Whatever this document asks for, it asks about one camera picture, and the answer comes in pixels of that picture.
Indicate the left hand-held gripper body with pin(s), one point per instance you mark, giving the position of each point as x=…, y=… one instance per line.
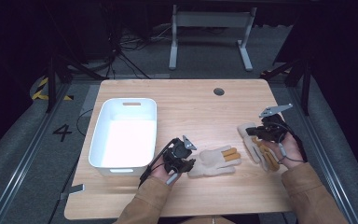
x=176, y=152

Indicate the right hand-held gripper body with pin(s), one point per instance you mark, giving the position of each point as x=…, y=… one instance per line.
x=273, y=127

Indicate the beige glove with brown plush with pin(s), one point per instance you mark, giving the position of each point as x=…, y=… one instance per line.
x=254, y=149
x=213, y=163

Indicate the white plastic bin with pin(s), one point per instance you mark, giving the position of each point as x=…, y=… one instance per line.
x=127, y=140

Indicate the person's right hand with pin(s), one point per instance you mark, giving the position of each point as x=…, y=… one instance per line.
x=287, y=149

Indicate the person's left hand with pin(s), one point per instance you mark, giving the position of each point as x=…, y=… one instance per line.
x=160, y=172

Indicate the black metal stand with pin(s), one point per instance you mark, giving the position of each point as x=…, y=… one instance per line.
x=306, y=87
x=52, y=84

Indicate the yellow black hazard tape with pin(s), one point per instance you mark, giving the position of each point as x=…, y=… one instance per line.
x=40, y=90

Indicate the grey metal floor rail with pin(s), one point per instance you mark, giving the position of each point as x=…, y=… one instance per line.
x=28, y=149
x=323, y=149

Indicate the grey metal table bracket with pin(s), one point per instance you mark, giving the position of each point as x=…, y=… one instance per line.
x=76, y=188

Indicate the grey metal table frame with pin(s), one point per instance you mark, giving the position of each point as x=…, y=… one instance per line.
x=209, y=19

